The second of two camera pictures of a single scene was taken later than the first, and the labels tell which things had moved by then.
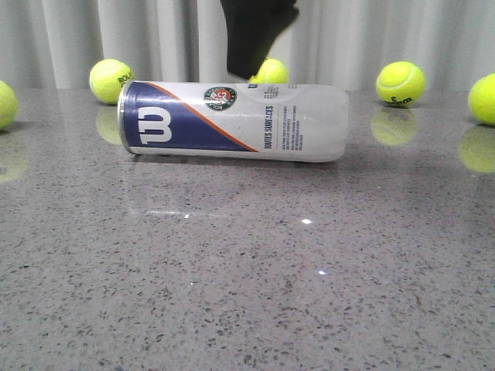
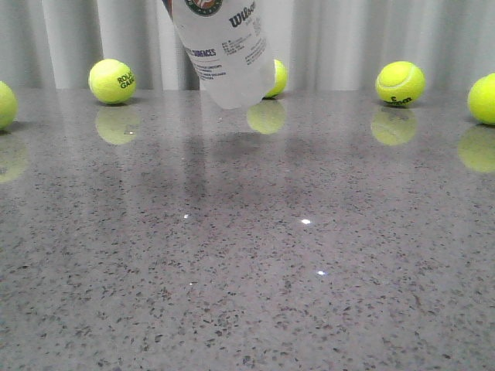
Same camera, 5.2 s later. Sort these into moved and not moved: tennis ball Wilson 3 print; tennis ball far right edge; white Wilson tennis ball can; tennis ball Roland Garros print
Moved: white Wilson tennis ball can
Not moved: tennis ball Wilson 3 print; tennis ball Roland Garros print; tennis ball far right edge
